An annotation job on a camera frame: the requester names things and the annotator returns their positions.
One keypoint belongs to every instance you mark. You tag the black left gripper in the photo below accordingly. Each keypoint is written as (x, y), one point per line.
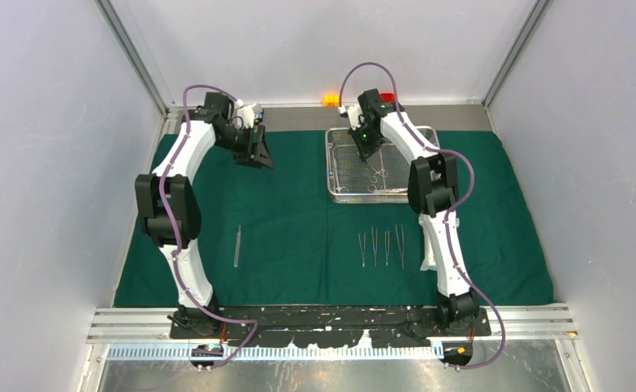
(256, 153)

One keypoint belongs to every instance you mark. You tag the yellow toy block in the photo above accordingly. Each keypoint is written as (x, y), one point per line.
(330, 100)

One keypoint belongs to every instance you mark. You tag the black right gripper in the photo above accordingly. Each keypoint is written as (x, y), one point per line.
(366, 151)

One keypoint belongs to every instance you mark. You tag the green surgical drape cloth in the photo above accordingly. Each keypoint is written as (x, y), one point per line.
(299, 247)

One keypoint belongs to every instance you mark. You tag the steel ring-handled hemostat clamp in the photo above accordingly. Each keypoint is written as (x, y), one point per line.
(378, 177)

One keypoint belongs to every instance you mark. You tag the long steel probe rod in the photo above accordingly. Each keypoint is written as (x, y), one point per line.
(237, 247)

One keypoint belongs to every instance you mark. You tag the white sterile packet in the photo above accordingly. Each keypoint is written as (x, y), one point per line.
(428, 263)

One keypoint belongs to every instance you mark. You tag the steel surgical forceps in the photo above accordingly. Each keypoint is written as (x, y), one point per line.
(362, 241)

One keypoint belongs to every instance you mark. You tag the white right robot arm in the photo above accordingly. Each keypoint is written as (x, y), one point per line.
(432, 193)

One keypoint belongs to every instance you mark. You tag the steel needle holder clamp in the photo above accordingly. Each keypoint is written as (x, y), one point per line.
(387, 243)

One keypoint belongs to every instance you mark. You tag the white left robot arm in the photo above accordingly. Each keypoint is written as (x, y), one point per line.
(168, 210)

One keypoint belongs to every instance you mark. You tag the metal mesh instrument tray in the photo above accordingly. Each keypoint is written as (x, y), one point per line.
(349, 179)

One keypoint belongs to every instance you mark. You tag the red toy block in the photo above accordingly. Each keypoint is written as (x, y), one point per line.
(389, 98)

